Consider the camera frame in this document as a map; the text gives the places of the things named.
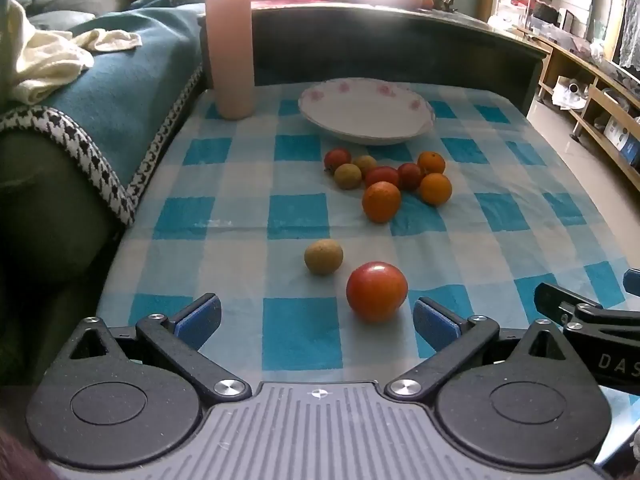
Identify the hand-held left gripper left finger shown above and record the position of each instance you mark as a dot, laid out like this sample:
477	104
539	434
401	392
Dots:
197	319

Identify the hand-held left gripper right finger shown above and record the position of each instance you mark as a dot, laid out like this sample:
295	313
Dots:
436	324

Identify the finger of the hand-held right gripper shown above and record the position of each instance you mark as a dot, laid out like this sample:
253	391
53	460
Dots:
555	300
632	280

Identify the large red tomato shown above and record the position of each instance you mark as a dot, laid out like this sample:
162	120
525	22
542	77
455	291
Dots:
376	292

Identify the brown longan fruit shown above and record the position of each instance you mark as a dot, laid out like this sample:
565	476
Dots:
347	176
366	161
324	257

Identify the orange tangerine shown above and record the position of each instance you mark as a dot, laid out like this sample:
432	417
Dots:
435	189
431	161
381	202

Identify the small red tomato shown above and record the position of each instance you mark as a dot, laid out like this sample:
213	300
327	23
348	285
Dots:
381	176
337	159
410	176

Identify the white floral plate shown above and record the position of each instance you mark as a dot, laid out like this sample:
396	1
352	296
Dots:
365	110

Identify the blue white checked tablecloth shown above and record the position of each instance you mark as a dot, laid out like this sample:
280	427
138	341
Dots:
240	170

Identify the green sofa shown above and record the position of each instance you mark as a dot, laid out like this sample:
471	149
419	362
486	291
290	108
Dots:
40	210

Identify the wooden low cabinet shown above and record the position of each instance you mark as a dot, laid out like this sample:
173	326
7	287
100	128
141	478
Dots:
590	80

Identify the teal blanket with houndstooth trim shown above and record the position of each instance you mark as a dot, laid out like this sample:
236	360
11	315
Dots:
115	95

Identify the white lace cloth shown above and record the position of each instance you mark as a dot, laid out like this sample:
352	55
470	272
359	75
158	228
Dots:
631	30

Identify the pink ribbed cylinder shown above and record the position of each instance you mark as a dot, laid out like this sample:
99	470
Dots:
230	55

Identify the dark glossy table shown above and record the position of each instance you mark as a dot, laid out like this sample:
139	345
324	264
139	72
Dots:
400	45

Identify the cream white cloth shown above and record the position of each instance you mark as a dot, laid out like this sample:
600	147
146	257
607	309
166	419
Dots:
45	60

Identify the grey green cushion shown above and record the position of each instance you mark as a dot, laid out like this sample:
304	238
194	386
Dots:
62	19

